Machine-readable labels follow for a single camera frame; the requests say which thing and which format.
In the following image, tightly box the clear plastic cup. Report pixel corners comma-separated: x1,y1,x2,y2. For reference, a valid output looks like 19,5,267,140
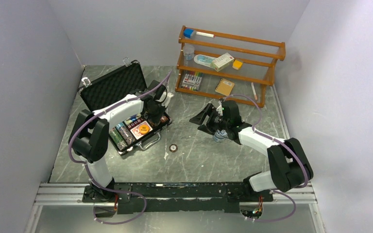
183,44,195,61

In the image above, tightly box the white pen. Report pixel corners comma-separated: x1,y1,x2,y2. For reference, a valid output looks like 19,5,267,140
251,83,258,100

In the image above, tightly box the red dice row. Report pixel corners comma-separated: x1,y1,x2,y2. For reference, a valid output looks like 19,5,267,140
125,116,145,128

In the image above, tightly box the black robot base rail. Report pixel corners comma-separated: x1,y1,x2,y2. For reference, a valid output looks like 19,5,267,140
82,182,273,214

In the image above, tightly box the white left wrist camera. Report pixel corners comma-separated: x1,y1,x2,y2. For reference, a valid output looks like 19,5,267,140
162,92,174,107

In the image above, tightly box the orange big blind button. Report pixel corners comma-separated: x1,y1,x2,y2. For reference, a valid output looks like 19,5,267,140
138,124,150,134

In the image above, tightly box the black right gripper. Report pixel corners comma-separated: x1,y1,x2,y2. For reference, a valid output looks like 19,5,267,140
189,103,230,135

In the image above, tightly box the yellow small block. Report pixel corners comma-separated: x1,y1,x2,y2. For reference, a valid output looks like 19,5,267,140
232,60,243,70

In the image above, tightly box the black poker chip case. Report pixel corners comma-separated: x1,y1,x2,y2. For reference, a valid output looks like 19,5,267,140
78,60,171,154

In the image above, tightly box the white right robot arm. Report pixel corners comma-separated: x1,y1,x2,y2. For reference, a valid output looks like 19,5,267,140
206,100,314,201

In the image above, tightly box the red playing card deck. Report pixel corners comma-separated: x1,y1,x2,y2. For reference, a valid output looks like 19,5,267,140
129,121,152,139

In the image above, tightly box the white cardboard box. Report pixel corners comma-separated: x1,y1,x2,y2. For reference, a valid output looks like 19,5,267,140
210,53,235,72

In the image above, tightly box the orange hundred chip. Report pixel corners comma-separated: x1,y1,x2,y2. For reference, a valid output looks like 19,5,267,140
169,144,178,152

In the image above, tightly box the orange wooden shelf rack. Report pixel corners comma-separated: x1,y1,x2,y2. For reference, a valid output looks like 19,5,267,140
175,26,286,107

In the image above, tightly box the blue white ceramic jar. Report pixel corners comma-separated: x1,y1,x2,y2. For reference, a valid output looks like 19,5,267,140
213,130,228,143

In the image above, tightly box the green red chip row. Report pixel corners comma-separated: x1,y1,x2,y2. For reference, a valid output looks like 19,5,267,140
109,127,127,151

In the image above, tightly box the orange spiral notebook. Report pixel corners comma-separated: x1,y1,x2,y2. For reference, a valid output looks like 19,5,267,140
215,78,235,96

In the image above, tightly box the coloured marker pack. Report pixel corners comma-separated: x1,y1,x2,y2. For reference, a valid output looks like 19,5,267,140
181,71,203,91

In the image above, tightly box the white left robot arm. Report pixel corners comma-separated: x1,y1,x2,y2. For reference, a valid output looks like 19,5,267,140
68,81,173,202

